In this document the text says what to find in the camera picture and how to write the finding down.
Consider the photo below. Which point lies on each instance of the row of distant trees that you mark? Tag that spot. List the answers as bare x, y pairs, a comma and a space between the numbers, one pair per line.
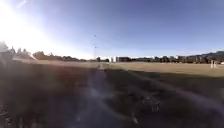
50, 56

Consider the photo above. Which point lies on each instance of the tall thin pole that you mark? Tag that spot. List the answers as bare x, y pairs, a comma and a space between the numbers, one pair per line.
94, 50

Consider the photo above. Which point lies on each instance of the white goal posts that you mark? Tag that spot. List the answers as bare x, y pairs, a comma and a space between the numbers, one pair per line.
213, 64

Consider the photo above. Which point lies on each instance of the grass field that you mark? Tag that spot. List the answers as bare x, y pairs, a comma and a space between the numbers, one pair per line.
160, 83

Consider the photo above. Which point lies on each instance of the narrow grey paved path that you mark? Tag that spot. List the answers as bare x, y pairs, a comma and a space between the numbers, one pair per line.
97, 90

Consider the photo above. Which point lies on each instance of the row of distant buildings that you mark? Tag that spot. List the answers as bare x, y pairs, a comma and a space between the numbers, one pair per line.
166, 59

